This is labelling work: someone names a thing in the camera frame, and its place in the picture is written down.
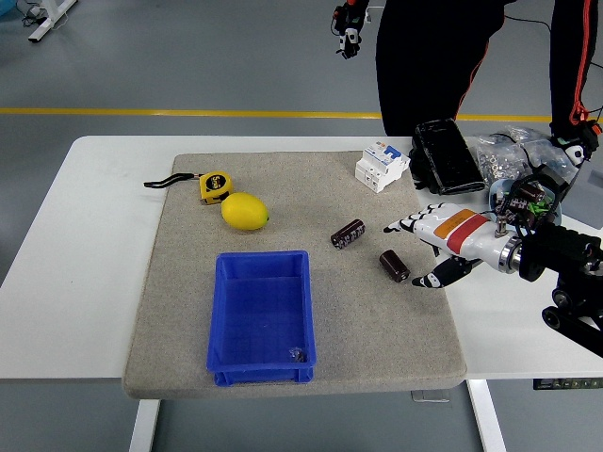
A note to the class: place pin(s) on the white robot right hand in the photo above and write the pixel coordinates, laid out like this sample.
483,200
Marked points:
466,235

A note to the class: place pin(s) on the person's right hand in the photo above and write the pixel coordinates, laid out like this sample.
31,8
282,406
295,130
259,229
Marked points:
349,33

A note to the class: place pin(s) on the person's left hand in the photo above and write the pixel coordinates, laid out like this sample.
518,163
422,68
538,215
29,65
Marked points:
577,143

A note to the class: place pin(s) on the plain dark brown cylindrical battery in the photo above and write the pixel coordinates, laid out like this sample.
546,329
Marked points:
395,266

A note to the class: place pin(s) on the printed dark brown cylindrical battery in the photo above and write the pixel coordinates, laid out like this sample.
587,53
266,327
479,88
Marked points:
348,234

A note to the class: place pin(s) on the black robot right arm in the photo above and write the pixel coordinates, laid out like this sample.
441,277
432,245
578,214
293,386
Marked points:
556,245

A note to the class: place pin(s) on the grey box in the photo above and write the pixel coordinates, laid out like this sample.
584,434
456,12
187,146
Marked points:
589,188

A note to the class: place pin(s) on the blue plastic box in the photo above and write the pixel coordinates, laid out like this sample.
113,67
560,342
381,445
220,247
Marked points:
261,315

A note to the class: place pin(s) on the clear bag of screws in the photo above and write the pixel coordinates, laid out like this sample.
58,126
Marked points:
542,148

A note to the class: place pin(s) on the black power adapter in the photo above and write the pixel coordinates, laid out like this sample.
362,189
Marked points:
546,172

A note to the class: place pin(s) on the light blue bowl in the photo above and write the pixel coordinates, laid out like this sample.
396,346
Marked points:
495,190

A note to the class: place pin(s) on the large brown capacitor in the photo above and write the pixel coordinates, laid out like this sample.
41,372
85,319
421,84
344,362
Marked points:
531,192

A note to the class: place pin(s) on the person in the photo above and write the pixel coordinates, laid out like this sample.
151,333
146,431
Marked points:
424,56

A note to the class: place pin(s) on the black rectangular case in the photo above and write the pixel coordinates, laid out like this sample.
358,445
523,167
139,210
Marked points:
447,157

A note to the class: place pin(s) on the clear bag of metal nuts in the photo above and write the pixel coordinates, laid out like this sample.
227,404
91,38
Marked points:
494,160

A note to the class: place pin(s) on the white circuit breaker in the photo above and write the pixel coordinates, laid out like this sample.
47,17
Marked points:
381,167

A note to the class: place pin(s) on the grey-brown mat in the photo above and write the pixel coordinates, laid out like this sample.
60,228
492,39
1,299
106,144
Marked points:
377,329

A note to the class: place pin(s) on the black table control panel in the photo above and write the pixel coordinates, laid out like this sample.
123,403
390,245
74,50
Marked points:
567,383

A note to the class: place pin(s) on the white table leg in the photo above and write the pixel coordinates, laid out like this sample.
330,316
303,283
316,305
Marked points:
485,414
143,424

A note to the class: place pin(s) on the yellow lemon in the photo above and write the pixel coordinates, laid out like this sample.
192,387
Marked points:
244,211

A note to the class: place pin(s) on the small clear plastic piece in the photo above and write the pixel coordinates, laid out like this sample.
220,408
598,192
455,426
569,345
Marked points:
296,354

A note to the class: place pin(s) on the grey under-table bracket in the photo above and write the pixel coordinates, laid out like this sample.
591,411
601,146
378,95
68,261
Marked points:
431,396

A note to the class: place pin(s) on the white desk frame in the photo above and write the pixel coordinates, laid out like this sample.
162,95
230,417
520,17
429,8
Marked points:
47,21

